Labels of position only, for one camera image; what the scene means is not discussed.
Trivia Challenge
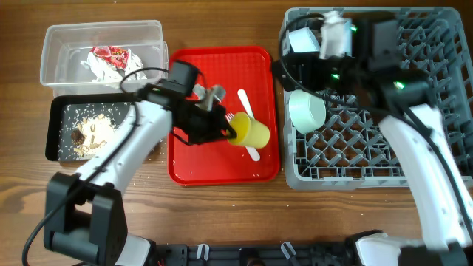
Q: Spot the left black cable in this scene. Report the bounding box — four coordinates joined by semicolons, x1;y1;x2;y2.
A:
21;66;171;266

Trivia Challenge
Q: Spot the grey dishwasher rack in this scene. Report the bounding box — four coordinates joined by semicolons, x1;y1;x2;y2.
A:
284;7;472;190

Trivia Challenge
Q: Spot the black rectangular tray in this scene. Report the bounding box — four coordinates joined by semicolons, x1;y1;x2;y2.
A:
45;93;136;162

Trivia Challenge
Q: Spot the yellow cup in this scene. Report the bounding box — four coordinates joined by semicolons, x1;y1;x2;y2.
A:
228;112;270;149

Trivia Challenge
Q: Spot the white napkin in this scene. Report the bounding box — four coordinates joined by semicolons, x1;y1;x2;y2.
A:
81;49;144;83

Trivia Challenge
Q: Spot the red serving tray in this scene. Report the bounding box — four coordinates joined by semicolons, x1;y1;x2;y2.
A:
167;46;280;186

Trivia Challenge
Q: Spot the food scraps and rice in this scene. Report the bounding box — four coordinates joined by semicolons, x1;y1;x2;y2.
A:
58;103;129;161

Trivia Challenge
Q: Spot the white plastic spoon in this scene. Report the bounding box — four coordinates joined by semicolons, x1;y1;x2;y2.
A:
237;89;254;118

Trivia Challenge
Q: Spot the white plastic fork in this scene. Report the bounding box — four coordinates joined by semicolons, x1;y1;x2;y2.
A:
225;112;260;162

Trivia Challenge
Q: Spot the small light blue bowl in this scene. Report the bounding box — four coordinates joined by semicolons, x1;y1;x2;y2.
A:
288;27;320;53

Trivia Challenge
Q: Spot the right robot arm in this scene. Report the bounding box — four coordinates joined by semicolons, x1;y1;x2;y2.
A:
273;11;472;265

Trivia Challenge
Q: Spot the mint green bowl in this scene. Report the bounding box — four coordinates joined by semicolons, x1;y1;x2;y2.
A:
288;90;327;134

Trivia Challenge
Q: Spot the clear plastic waste bin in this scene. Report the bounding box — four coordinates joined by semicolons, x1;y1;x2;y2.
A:
40;20;169;97

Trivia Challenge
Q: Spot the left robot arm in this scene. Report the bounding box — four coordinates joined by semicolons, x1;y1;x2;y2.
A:
37;61;236;265

